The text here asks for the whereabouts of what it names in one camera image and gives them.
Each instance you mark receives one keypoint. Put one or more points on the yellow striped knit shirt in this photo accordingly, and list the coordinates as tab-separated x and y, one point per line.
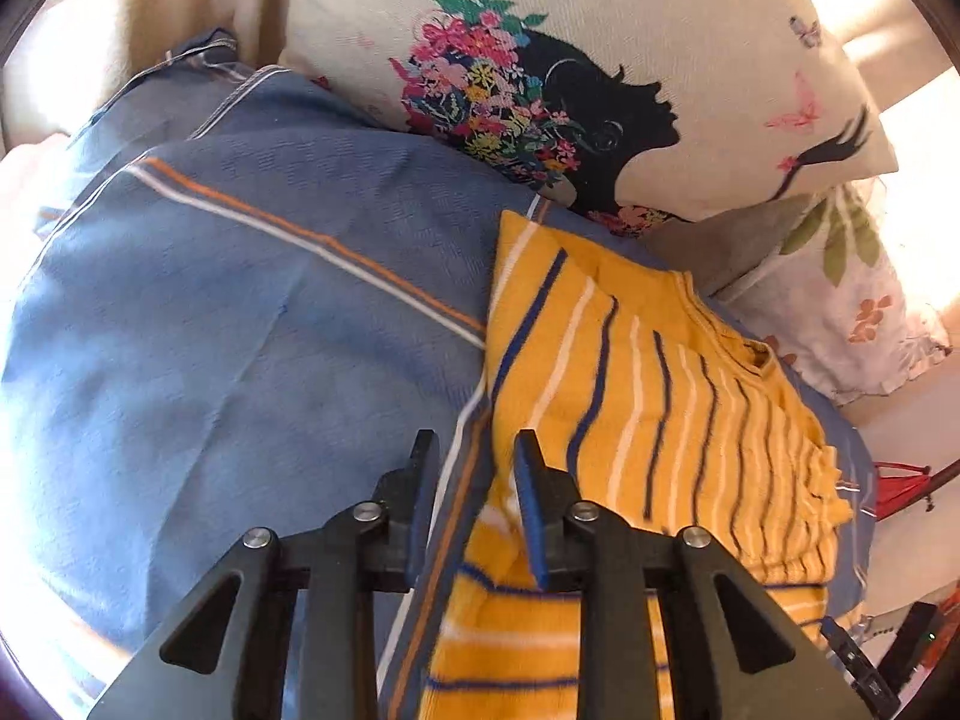
645	420

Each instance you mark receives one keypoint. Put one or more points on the white floral pillow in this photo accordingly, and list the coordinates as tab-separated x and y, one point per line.
840	292

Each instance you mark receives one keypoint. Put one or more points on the blue striped blanket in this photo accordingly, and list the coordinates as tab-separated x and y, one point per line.
247	330

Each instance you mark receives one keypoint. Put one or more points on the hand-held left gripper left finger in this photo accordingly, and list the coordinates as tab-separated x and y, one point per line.
421	510

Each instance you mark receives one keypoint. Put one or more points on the red metal stand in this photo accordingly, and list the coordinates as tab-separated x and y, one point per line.
904	486

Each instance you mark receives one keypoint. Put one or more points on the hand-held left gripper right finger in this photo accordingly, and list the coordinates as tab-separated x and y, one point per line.
531	510

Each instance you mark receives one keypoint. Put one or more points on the cream pillow with woman silhouette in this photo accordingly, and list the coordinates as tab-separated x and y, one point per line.
600	67

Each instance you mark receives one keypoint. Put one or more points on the cream curtain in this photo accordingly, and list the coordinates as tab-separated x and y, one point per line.
187	0

